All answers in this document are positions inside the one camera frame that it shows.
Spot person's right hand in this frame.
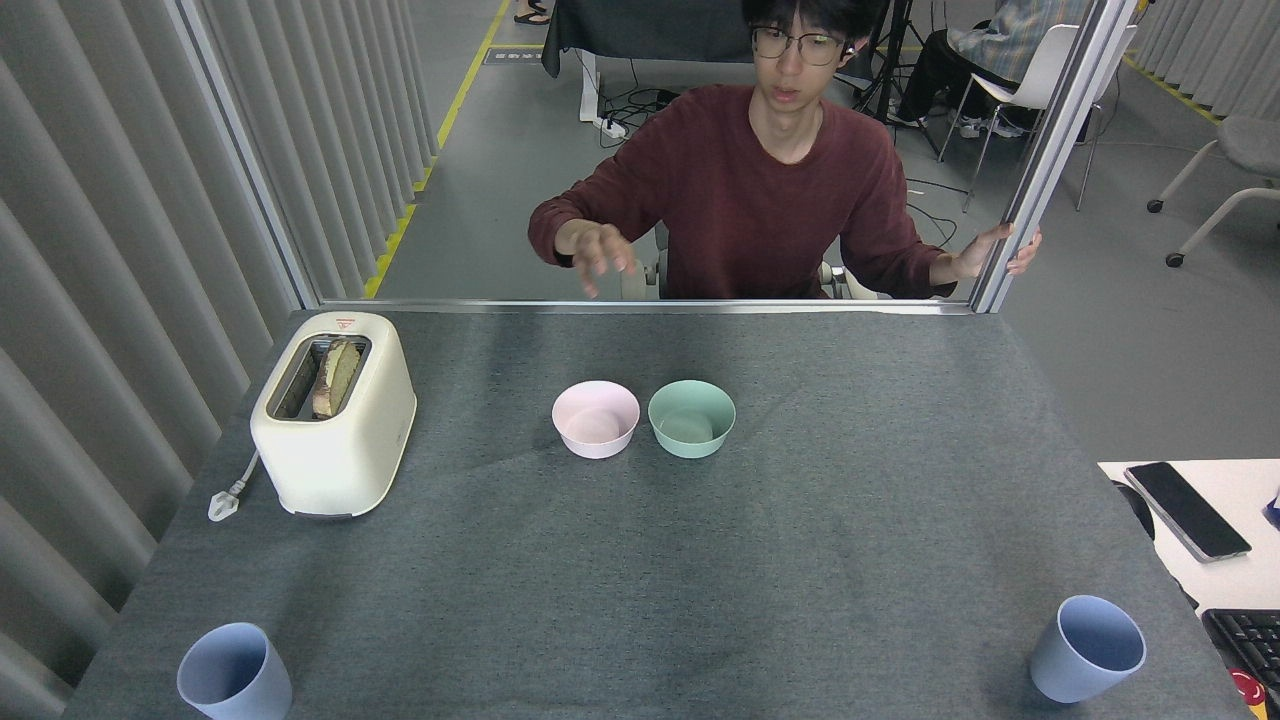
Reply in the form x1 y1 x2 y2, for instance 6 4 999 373
554 219 637 299

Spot person's left hand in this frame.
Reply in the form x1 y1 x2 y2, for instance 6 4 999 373
950 222 1043 283

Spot blue plastic cup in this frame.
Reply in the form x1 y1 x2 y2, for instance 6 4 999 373
1030 595 1147 704
177 622 293 720

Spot pink bowl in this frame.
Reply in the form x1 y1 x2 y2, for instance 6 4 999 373
552 380 641 460

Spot white chair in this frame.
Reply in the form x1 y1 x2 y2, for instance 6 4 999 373
938 22 1141 213

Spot seated background person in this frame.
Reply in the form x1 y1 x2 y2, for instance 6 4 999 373
888 0 1093 139

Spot black tripod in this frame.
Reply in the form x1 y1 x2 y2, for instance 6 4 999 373
855 0 943 157

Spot green bowl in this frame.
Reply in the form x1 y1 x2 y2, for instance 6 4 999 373
648 379 737 460

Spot table with dark cloth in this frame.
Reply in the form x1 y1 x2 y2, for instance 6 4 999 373
541 0 763 123

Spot person's glasses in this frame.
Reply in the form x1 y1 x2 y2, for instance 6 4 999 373
752 27 847 67

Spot bread slice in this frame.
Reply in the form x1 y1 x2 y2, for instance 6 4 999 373
311 338 363 419

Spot grey wheeled chair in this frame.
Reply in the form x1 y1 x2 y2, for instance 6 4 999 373
1147 115 1280 269

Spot grey felt table cover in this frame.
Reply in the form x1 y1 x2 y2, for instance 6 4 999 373
60 308 1256 720

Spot black smartphone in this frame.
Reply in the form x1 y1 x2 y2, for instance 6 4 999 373
1124 461 1253 563

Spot cream toaster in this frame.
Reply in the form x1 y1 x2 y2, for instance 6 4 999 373
250 311 417 519

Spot white side table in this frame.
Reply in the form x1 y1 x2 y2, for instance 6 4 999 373
1098 459 1280 613

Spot white toaster power plug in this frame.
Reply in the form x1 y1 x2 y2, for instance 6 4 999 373
207 450 263 523

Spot black keyboard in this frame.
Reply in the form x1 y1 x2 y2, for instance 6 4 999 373
1202 608 1280 701

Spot red round object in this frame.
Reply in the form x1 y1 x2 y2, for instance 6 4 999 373
1228 668 1269 717

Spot silver frame rail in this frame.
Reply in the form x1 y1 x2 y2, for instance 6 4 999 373
320 297 976 316

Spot silver frame post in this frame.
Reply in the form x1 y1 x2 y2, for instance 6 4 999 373
970 0 1141 314
165 0 323 309

